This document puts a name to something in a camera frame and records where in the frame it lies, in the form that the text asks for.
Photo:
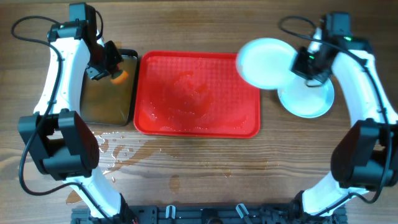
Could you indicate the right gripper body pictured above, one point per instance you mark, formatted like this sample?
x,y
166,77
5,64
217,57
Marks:
x,y
303,65

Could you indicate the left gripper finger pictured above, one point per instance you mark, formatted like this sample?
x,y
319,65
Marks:
x,y
113,57
96,73

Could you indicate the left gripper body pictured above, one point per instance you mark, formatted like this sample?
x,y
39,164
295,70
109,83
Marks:
x,y
97,61

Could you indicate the orange green sponge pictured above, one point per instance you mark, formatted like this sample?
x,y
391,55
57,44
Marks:
x,y
119,77

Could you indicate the pale blue plate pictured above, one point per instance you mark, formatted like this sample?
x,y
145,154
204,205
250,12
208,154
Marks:
x,y
265,63
304,101

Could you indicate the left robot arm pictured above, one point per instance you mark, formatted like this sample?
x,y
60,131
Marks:
x,y
55,136

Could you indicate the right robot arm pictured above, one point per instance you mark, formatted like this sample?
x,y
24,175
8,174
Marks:
x,y
365,160

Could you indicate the black water tray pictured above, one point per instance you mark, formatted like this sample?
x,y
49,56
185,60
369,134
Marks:
x,y
104,102

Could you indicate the red plastic tray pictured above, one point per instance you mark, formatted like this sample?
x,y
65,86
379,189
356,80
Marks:
x,y
195,94

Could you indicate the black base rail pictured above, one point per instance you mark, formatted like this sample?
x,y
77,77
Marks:
x,y
277,213

